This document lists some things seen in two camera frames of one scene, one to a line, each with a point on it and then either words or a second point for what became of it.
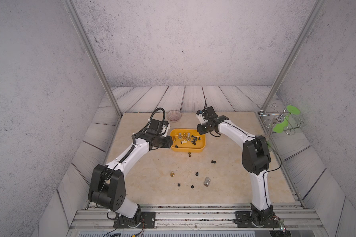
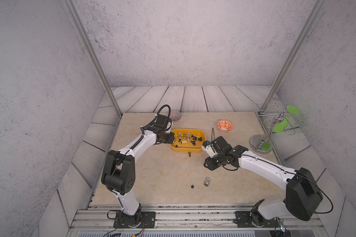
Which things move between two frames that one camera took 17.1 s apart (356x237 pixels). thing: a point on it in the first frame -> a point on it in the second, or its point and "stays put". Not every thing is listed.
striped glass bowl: (174, 115) stays put
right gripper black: (200, 131) -> (209, 166)
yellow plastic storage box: (187, 140) stays put
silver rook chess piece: (207, 181) stays put
